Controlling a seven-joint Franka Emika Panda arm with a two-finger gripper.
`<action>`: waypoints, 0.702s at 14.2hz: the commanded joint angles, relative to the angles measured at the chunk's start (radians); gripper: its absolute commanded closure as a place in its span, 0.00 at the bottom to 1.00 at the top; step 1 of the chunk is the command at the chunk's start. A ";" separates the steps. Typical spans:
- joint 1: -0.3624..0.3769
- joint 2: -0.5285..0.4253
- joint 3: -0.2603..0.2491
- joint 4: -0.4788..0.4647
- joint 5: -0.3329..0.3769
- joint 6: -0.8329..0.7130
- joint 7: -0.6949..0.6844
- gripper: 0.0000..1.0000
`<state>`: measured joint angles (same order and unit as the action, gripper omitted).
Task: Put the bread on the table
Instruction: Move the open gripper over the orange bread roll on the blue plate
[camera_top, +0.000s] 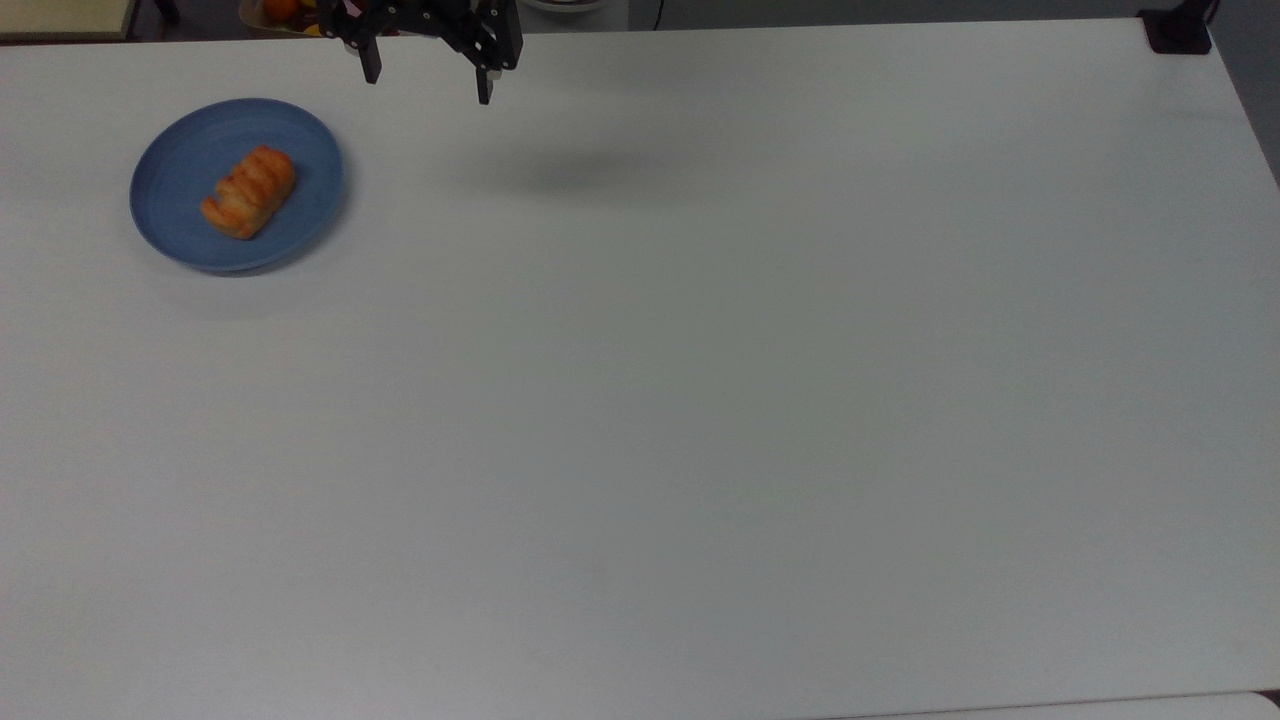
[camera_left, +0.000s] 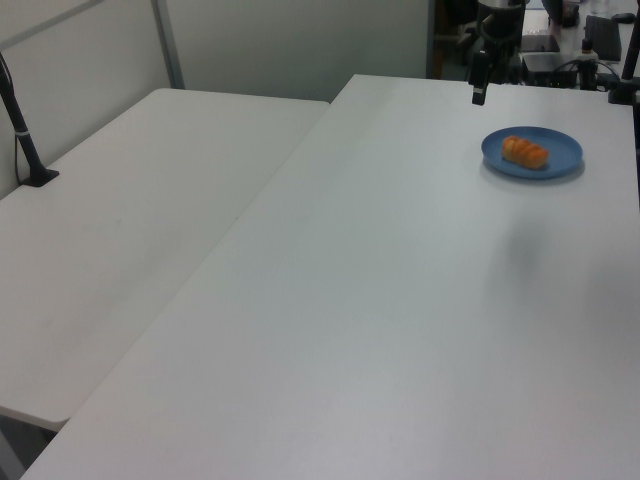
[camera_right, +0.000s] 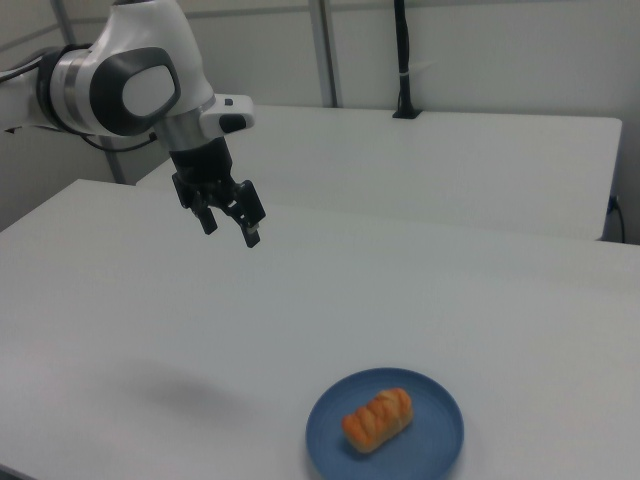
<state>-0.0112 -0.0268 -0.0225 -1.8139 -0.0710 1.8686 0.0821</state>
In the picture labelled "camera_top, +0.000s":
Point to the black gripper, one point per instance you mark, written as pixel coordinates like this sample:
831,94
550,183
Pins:
440,15

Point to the orange glazed bread roll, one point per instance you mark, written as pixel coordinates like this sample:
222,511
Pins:
250,192

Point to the oranges in basket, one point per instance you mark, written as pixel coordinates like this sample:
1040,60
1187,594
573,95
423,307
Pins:
282,10

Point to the blue round plate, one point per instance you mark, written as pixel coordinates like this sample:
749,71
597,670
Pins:
180,170

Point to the light wooden table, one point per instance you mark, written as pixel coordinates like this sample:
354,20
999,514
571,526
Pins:
60,15

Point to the black camera stand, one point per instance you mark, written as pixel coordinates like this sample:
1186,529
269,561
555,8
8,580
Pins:
1176,32

